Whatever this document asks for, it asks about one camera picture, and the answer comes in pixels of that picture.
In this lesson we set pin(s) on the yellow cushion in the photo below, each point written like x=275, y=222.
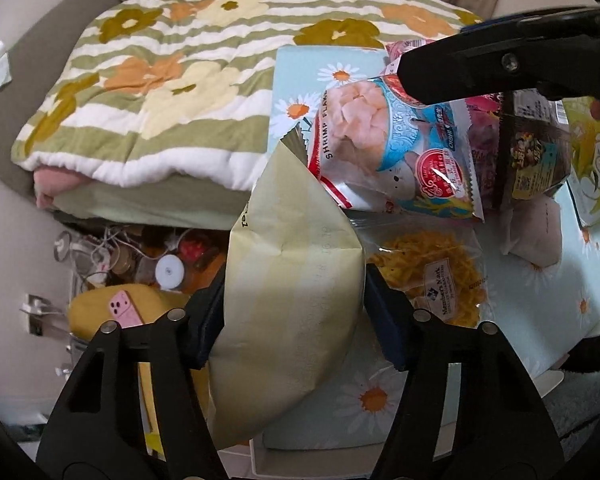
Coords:
x=90, y=310

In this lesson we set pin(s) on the floral striped blanket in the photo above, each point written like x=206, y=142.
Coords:
x=155, y=85

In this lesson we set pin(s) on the small pink white packet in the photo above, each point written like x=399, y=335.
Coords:
x=405, y=52

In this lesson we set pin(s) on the green bed sheet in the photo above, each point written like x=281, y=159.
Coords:
x=180, y=200

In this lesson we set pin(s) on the grey fluffy rug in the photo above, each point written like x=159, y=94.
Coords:
x=590, y=410

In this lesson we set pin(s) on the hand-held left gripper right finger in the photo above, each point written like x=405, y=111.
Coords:
x=387, y=320

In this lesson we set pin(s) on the dark brown nut packet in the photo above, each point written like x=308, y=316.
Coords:
x=535, y=160

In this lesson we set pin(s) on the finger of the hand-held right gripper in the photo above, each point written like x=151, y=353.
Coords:
x=460, y=70

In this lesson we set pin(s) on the pink pillow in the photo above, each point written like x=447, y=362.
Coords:
x=55, y=185

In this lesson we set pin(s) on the white round device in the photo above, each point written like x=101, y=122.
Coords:
x=169, y=271

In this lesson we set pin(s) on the pale cream snack bag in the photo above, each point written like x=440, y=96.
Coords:
x=290, y=310

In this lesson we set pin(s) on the wall outlet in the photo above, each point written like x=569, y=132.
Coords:
x=40, y=312

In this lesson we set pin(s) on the clear yellow noodle snack bag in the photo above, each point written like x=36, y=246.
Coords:
x=430, y=260

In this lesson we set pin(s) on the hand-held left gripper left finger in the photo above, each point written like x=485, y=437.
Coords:
x=205, y=330

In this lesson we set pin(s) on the pale pinkish white packet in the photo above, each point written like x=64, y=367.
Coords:
x=535, y=230

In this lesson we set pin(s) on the light blue daisy tablecloth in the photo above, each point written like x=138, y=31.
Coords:
x=530, y=300

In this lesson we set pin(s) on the pink striped snack packet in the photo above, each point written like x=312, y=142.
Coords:
x=485, y=150

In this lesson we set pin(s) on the shrimp chips bag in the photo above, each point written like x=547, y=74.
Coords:
x=360, y=125

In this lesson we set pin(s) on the pink phone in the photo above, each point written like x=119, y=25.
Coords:
x=122, y=310

